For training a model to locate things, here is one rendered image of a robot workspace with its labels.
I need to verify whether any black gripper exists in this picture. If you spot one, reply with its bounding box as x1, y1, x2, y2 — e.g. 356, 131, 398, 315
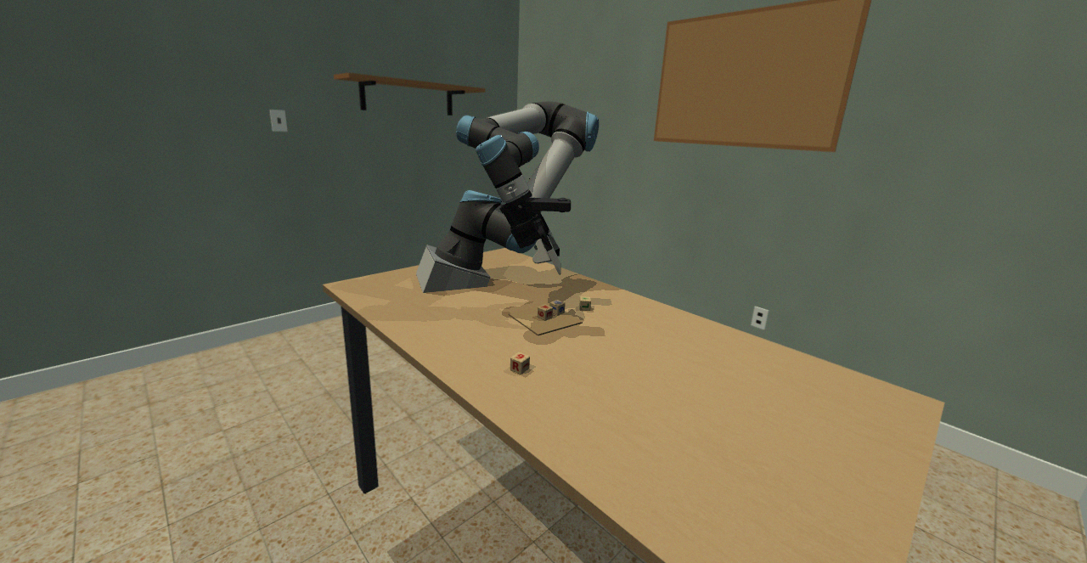
500, 190, 560, 275

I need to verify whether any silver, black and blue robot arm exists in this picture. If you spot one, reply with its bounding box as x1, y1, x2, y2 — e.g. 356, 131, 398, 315
435, 101, 599, 270

